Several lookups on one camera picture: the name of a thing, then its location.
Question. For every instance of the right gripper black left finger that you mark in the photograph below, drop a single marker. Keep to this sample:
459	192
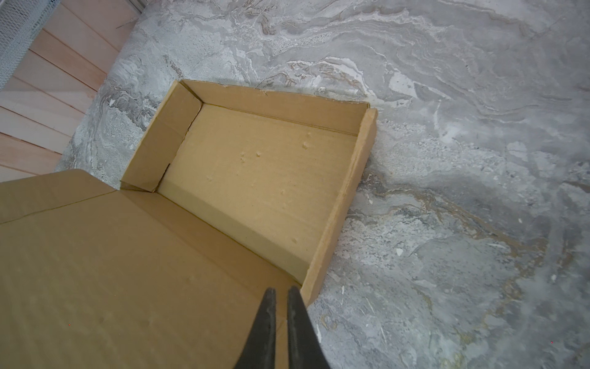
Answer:
260	347

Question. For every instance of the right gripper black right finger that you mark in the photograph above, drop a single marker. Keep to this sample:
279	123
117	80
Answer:
304	349

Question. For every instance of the brown cardboard box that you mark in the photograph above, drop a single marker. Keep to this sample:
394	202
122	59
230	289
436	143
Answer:
231	191

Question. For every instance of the white wire mesh shelf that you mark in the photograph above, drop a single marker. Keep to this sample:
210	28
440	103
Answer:
21	22

